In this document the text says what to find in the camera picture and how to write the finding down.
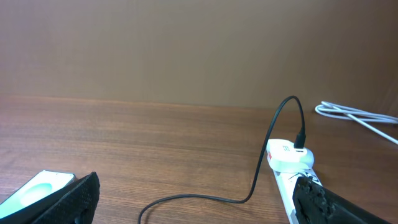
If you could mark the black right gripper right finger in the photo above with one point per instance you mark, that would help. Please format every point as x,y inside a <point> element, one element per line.
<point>315,204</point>

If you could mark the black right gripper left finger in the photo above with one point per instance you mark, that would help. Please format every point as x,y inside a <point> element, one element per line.
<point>74,203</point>

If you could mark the blue Galaxy smartphone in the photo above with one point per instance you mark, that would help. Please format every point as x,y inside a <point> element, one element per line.
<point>41,185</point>

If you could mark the white USB charger plug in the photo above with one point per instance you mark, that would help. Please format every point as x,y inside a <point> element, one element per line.
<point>282,156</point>

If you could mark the white power strip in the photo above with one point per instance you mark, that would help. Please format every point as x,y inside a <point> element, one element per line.
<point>286,184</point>

